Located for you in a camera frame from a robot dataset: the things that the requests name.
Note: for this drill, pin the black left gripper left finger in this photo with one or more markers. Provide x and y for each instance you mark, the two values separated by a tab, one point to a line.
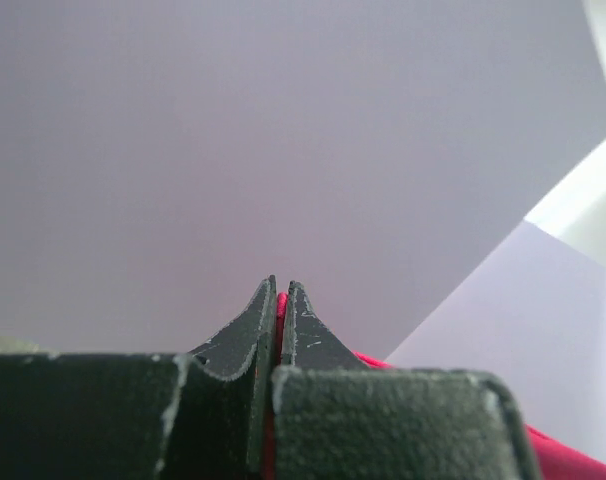
194	415

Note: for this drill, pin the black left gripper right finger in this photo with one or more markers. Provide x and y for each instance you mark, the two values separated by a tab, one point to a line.
335	417

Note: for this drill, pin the magenta red t shirt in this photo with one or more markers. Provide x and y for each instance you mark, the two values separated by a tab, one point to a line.
557	461

